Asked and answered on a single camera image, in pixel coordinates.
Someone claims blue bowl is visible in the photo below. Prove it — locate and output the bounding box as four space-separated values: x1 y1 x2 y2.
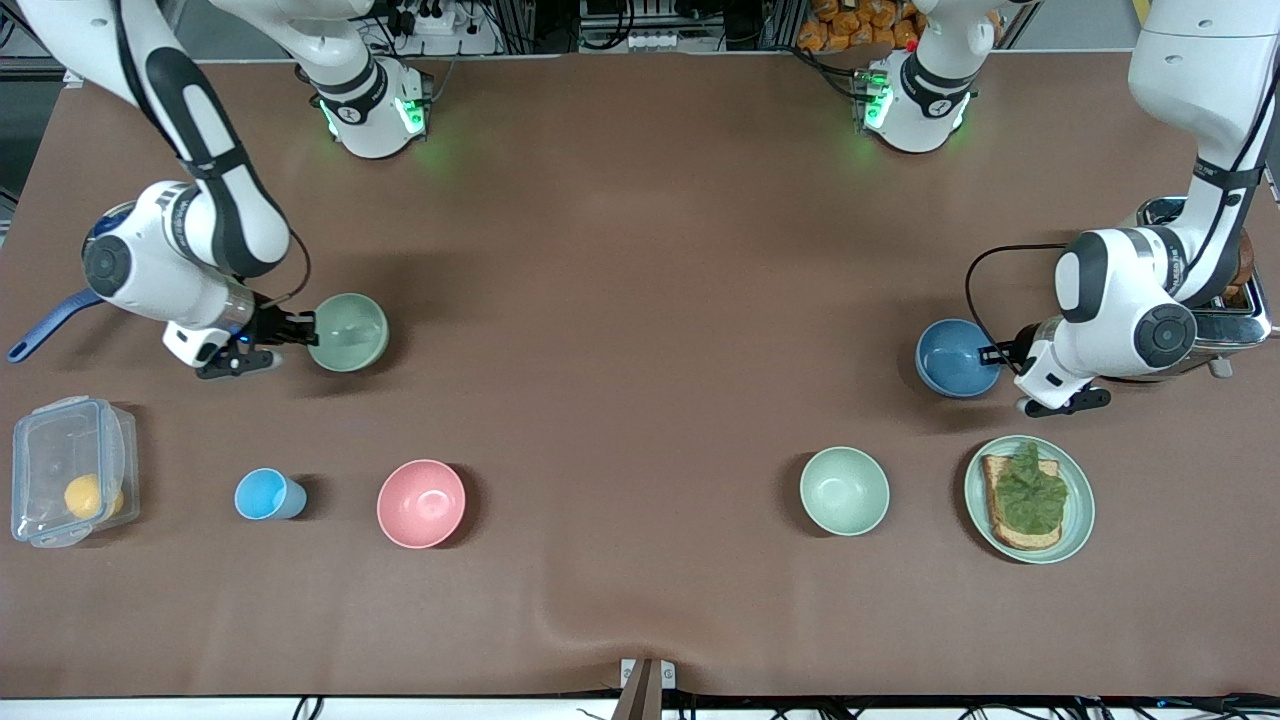
915 318 1004 400

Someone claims light green bowl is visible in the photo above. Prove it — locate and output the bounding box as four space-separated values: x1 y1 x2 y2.
307 293 390 374
799 446 890 537

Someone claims pink bowl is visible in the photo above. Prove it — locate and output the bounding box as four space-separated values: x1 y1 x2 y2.
377 459 467 550

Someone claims green lettuce leaf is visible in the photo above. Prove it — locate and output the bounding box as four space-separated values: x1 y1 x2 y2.
993 442 1069 536

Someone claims blue plastic cup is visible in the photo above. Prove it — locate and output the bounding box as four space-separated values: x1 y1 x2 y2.
234 468 308 521

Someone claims light green plate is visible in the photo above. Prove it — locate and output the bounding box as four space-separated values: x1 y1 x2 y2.
965 435 1096 565

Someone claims toasted bread slice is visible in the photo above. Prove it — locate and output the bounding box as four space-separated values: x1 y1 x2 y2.
980 455 1063 551

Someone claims glass lid with blue knob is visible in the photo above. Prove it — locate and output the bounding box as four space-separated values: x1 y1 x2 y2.
90 200 137 243

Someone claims beige and chrome toaster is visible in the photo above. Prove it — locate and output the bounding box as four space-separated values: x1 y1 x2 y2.
1100 197 1273 383

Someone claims brown toast slice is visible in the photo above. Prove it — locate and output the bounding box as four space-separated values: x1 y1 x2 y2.
1225 230 1257 301

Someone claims yellow lemon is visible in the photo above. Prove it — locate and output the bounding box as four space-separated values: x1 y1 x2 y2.
64 474 126 520

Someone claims clear plastic lidded container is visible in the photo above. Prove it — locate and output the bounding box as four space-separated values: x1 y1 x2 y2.
11 396 140 549

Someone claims bag of orange snacks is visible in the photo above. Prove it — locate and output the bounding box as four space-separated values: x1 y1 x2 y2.
797 0 921 53

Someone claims brown table cover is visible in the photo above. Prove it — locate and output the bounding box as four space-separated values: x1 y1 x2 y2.
0 55 1280 698

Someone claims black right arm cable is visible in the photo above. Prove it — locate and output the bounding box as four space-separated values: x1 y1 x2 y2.
255 230 313 307

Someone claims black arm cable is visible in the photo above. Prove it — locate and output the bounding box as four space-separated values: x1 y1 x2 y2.
964 243 1071 373
255 230 313 307

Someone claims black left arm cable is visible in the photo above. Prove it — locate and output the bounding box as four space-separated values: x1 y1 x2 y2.
964 243 1071 373

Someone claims black saucepan with blue handle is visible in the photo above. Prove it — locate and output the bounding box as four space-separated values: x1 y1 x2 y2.
8 288 106 363

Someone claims grey metal bracket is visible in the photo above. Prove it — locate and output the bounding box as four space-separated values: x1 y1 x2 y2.
620 658 677 720

